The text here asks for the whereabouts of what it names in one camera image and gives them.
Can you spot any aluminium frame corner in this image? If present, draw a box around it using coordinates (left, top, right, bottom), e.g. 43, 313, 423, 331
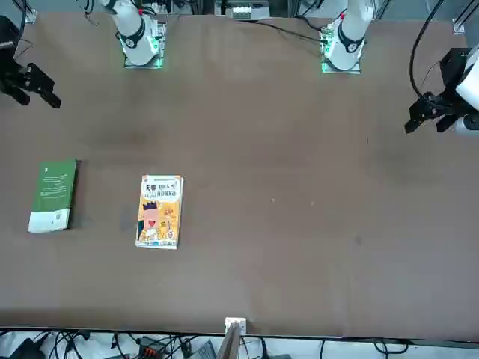
451, 7, 473, 35

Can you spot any black power adapter box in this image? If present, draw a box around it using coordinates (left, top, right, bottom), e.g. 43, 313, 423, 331
9, 337, 43, 359

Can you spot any green and white book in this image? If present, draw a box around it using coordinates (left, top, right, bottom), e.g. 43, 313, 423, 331
28, 158, 79, 234

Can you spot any orange cartoon cover book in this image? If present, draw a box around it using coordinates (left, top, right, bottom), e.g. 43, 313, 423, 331
135, 174, 185, 251

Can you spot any black table cable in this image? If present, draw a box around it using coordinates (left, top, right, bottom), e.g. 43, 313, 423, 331
239, 19, 327, 43

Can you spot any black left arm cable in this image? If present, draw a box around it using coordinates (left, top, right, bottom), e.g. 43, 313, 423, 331
409, 0, 448, 100

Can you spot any orange and black connector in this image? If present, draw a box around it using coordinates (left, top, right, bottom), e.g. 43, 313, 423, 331
137, 336, 165, 358

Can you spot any aluminium profile post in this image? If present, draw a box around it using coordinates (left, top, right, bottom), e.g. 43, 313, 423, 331
216, 322, 243, 359

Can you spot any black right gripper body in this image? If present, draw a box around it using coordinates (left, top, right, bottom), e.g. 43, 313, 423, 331
0, 16, 23, 89

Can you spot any grey power strip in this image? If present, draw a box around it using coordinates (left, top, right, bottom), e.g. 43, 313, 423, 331
231, 5, 271, 21

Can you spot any ribbed power adapter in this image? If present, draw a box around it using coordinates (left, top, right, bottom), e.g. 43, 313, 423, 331
193, 339, 217, 359

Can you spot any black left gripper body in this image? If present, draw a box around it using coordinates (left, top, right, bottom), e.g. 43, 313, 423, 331
439, 47, 469, 93

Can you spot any white post bracket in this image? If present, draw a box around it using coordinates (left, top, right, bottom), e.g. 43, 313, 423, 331
224, 316, 248, 335

